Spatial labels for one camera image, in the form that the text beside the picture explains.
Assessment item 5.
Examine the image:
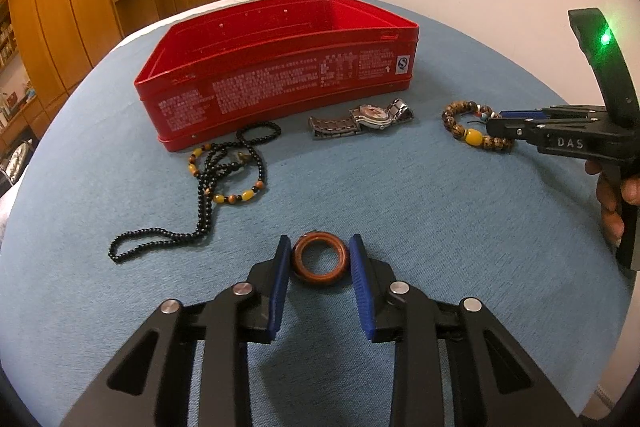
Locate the red plastic box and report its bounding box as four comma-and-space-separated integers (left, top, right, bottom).
133, 0, 420, 152

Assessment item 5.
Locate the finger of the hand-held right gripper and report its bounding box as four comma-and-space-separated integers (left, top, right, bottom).
486, 117, 541, 142
497, 108, 551, 120

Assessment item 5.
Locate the brown bead bracelet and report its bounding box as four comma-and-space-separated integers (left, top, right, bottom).
441, 101, 516, 154

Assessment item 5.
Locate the row of books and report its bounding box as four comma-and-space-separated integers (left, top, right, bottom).
0, 7, 21, 68

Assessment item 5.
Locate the crumpled white bedding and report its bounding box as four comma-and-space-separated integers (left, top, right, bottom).
0, 139, 36, 192

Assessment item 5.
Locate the black bead necklace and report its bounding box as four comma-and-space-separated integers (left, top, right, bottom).
109, 121, 282, 265

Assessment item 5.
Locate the wooden wardrobe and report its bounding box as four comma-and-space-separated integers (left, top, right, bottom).
0, 0, 126, 168

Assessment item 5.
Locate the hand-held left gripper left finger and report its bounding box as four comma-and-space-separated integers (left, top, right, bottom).
60, 234, 293, 427

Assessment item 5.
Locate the person's right hand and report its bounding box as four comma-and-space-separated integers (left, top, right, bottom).
585, 159, 640, 248

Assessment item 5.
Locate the brown wooden ring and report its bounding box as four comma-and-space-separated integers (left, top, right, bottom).
291, 231, 349, 289

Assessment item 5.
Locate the silver wristwatch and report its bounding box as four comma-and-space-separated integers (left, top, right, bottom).
308, 98, 416, 140

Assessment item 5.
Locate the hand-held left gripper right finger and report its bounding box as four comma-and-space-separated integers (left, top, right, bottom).
348, 233, 583, 427

